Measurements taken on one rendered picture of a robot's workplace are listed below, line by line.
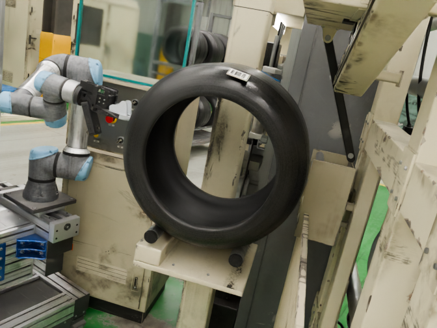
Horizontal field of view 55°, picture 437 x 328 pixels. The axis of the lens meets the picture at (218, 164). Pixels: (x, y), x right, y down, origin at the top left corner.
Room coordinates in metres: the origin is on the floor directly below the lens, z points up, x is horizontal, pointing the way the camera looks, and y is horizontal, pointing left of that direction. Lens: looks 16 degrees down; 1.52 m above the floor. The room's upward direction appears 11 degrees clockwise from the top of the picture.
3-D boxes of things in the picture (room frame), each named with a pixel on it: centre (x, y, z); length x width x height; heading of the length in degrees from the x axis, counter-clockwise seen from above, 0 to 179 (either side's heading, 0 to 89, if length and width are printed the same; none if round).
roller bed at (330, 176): (1.51, -0.41, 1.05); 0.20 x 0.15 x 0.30; 170
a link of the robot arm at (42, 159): (1.76, 0.76, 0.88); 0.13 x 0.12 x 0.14; 97
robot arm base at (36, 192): (1.76, 0.77, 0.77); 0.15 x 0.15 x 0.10
